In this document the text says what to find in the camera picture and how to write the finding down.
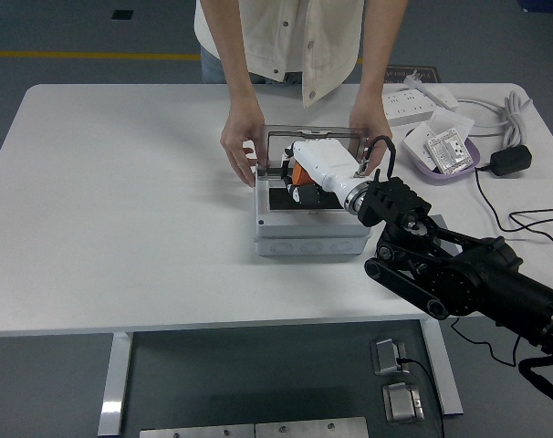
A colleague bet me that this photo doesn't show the white plain socket panel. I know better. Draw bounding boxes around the white plain socket panel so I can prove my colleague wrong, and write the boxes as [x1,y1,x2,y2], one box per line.
[402,121,442,170]

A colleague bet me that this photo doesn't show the black power adapter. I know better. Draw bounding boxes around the black power adapter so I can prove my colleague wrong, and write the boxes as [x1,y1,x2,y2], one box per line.
[489,144,533,178]

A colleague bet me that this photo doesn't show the small white flat box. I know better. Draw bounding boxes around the small white flat box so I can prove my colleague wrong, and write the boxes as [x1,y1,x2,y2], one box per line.
[427,86,459,110]

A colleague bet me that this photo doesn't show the metal floor socket box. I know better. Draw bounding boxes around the metal floor socket box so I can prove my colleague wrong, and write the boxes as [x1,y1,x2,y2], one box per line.
[370,336,412,377]
[381,381,426,423]

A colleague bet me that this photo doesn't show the printed white socket packet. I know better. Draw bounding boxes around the printed white socket packet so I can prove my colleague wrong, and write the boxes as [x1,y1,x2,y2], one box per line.
[424,129,473,175]

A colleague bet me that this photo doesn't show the white table leg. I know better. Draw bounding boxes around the white table leg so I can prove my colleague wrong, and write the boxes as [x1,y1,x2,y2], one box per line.
[97,332,134,435]
[420,318,464,416]

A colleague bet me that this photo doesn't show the person's right hand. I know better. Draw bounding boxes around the person's right hand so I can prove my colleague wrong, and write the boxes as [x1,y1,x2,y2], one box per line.
[220,97,266,188]

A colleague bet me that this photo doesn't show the white square socket box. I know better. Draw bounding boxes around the white square socket box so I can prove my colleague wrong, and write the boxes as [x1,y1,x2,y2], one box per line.
[429,109,475,138]

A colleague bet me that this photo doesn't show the white power cord with plug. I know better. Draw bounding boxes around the white power cord with plug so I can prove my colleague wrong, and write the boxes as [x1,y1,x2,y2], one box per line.
[402,74,534,148]

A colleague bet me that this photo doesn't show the person's left hand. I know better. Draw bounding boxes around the person's left hand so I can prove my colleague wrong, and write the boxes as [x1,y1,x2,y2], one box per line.
[348,98,394,151]

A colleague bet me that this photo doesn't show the grey plastic junction box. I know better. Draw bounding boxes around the grey plastic junction box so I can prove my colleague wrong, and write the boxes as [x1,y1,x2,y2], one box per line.
[252,163,374,259]

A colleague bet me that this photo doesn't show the dark floor sign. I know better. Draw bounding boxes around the dark floor sign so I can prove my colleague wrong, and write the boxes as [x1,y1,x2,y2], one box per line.
[383,65,441,85]

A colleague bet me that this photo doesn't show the purple oval tray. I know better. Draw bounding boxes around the purple oval tray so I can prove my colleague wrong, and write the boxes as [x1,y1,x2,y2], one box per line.
[400,127,482,184]

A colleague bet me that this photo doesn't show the orange cylindrical battery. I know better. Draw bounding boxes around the orange cylindrical battery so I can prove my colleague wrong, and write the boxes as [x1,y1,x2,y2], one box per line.
[290,162,315,186]

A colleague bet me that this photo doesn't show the person torso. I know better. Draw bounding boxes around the person torso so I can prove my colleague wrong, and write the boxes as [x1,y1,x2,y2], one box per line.
[193,0,367,110]

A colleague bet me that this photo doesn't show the grey metal floor plate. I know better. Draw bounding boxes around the grey metal floor plate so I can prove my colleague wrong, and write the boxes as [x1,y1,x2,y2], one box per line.
[139,423,256,438]
[254,416,370,438]

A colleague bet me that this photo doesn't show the thin black adapter cable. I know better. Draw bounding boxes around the thin black adapter cable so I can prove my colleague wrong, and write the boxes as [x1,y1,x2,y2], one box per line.
[475,165,553,241]

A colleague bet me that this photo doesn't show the white power strip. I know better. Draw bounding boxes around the white power strip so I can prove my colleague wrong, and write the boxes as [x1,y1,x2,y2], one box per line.
[381,89,438,129]

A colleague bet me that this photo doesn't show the transparent hinged box lid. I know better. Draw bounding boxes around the transparent hinged box lid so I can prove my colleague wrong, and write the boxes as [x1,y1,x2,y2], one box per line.
[256,123,370,171]

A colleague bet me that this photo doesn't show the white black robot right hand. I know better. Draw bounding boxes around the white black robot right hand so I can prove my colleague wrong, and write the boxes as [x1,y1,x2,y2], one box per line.
[280,139,361,205]

